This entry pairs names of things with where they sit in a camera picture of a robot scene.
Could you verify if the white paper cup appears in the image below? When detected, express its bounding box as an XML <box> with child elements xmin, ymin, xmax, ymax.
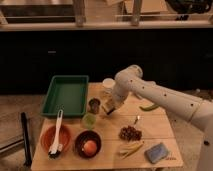
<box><xmin>102</xmin><ymin>78</ymin><xmax>115</xmax><ymax>93</ymax></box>

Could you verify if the blue sponge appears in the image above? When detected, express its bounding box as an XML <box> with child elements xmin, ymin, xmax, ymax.
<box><xmin>144</xmin><ymin>143</ymin><xmax>169</xmax><ymax>164</ymax></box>

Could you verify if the small green cup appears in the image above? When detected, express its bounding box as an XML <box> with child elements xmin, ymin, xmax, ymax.
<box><xmin>82</xmin><ymin>113</ymin><xmax>96</xmax><ymax>130</ymax></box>

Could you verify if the orange fruit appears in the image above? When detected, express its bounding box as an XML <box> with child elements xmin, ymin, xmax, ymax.
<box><xmin>83</xmin><ymin>140</ymin><xmax>97</xmax><ymax>156</ymax></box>

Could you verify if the green chili pepper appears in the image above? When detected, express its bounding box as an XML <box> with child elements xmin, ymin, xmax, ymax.
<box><xmin>139</xmin><ymin>104</ymin><xmax>159</xmax><ymax>112</ymax></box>

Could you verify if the black bar on floor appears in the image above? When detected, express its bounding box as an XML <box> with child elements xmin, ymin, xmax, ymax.
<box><xmin>21</xmin><ymin>112</ymin><xmax>32</xmax><ymax>167</ymax></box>

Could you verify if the yellow banana peel toy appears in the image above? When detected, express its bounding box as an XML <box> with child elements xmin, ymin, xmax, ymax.
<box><xmin>118</xmin><ymin>141</ymin><xmax>144</xmax><ymax>158</ymax></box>

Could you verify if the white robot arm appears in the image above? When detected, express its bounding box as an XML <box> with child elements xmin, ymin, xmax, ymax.
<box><xmin>112</xmin><ymin>65</ymin><xmax>213</xmax><ymax>171</ymax></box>

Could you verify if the orange bowl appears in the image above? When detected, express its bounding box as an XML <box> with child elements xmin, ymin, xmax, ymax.
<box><xmin>40</xmin><ymin>125</ymin><xmax>71</xmax><ymax>153</ymax></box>

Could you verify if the black whiteboard eraser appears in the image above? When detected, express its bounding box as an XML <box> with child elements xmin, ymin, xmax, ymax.
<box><xmin>102</xmin><ymin>99</ymin><xmax>116</xmax><ymax>115</ymax></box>

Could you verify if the dark grape bunch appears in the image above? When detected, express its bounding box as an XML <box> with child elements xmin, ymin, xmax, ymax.
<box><xmin>119</xmin><ymin>126</ymin><xmax>142</xmax><ymax>141</ymax></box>

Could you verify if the green plastic tray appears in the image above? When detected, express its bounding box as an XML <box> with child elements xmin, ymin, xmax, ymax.
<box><xmin>42</xmin><ymin>75</ymin><xmax>89</xmax><ymax>118</ymax></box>

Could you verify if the dark brown bowl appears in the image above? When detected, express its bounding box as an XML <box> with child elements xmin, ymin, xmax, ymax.
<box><xmin>74</xmin><ymin>130</ymin><xmax>101</xmax><ymax>158</ymax></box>

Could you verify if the small metal cup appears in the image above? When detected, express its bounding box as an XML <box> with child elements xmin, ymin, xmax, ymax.
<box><xmin>89</xmin><ymin>98</ymin><xmax>101</xmax><ymax>114</ymax></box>

